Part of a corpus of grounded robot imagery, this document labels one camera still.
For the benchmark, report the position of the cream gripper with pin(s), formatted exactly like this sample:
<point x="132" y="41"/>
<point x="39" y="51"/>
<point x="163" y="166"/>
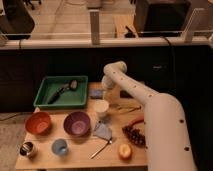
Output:
<point x="107" y="83"/>

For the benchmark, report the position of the blue sponge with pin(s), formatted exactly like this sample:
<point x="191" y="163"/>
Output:
<point x="96" y="94"/>

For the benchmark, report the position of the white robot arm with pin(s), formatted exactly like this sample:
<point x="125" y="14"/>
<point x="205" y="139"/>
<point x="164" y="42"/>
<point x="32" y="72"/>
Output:
<point x="167" y="139"/>

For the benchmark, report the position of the purple bowl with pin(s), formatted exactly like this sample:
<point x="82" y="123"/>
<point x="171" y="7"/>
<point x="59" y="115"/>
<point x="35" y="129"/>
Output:
<point x="77" y="124"/>

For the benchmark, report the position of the red bowl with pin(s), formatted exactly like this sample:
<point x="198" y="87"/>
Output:
<point x="38" y="123"/>

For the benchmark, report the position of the black rectangular block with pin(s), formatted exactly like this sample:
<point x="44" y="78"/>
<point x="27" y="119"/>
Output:
<point x="124" y="94"/>

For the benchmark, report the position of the white cup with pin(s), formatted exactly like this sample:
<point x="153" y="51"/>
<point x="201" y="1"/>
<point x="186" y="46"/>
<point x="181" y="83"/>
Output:
<point x="101" y="107"/>

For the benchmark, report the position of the grey blue cloth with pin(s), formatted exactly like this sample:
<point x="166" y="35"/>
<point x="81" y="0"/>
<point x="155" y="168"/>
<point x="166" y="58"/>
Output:
<point x="102" y="131"/>

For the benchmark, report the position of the green plastic tray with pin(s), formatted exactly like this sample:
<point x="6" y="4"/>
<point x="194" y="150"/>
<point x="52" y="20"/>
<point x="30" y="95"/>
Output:
<point x="68" y="99"/>

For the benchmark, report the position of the bunch of dark grapes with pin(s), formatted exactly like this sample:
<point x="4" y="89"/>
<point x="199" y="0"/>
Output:
<point x="134" y="135"/>

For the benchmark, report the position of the halved peach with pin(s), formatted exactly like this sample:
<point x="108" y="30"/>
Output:
<point x="125" y="151"/>

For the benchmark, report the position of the blue cup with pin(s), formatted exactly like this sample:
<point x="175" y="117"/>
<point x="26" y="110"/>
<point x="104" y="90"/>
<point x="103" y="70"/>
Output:
<point x="59" y="147"/>

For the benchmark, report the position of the black cabinet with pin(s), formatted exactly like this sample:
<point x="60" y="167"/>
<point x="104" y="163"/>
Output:
<point x="160" y="15"/>

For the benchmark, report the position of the small metal tin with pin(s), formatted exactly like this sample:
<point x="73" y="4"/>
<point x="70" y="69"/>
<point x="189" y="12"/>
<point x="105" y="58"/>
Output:
<point x="28" y="149"/>

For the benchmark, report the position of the black office chair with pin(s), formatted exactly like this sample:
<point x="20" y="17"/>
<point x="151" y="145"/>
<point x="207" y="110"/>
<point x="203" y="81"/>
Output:
<point x="16" y="23"/>

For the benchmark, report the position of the black handled brush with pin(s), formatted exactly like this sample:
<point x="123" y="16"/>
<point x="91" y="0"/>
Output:
<point x="71" y="85"/>

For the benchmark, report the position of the grey metal post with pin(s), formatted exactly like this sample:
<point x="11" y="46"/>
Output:
<point x="95" y="27"/>

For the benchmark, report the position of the grey slanted post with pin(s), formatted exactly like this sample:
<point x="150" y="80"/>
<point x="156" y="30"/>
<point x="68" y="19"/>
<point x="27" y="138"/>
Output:
<point x="193" y="22"/>

